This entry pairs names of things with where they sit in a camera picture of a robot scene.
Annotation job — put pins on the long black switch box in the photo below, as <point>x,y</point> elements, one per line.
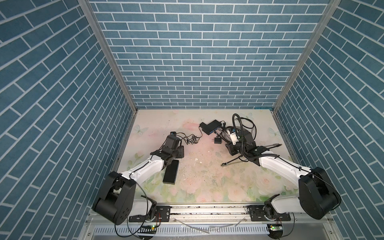
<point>171,173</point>

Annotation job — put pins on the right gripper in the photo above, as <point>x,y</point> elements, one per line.
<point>229,148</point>

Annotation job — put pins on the black network switch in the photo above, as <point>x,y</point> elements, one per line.
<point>211,127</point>

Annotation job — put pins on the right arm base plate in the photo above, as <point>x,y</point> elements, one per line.
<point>260,213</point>

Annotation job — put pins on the black wall plug adapter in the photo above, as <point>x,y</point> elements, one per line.
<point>192,137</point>

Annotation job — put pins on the aluminium front rail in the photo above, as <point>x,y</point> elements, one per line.
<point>228,213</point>

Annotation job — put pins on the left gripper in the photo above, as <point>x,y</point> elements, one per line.
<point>181,149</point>

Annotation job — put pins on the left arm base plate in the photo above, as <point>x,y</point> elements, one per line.
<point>159,211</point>

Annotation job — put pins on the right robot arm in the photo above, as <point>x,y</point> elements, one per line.
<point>316,194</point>

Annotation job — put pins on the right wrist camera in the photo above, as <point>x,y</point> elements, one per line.
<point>233,136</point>

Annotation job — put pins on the small black power adapter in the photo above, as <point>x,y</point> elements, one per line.
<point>217,140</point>

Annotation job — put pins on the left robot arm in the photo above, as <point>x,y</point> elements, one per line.
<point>116,200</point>

